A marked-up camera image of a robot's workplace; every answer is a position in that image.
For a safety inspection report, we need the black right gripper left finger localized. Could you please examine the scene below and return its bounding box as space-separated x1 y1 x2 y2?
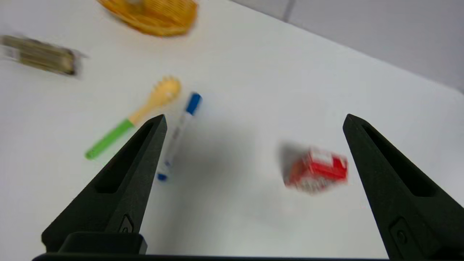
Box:
41 114 168 253

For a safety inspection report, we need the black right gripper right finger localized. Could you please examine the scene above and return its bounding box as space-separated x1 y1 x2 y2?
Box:
342 113 464 261

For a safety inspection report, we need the yellow woven wicker basket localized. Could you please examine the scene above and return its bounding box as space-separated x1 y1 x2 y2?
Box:
97 0 199 37

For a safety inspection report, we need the white marker with blue cap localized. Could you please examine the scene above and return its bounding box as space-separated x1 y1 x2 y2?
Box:
157 92 202 182

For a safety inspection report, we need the red milk carton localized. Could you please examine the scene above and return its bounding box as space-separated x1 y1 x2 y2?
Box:
284 147 349 194

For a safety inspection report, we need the gold wrapped snack pack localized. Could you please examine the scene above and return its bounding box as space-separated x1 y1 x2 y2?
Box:
0 34 84 77

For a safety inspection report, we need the pasta spoon with green handle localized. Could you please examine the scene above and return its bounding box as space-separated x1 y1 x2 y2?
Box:
85 76 182 160

